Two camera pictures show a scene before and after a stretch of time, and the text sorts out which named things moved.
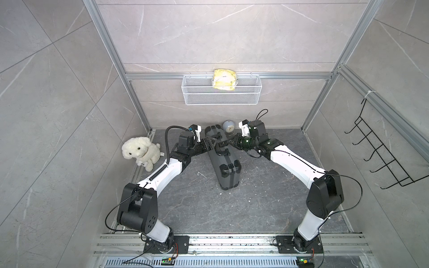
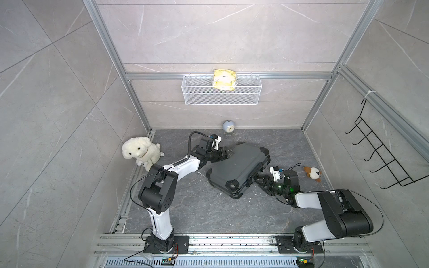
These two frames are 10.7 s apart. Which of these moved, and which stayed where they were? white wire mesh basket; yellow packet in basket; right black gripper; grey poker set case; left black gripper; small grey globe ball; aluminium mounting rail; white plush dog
Moved: left black gripper; right black gripper; grey poker set case
Stayed: small grey globe ball; white plush dog; aluminium mounting rail; white wire mesh basket; yellow packet in basket
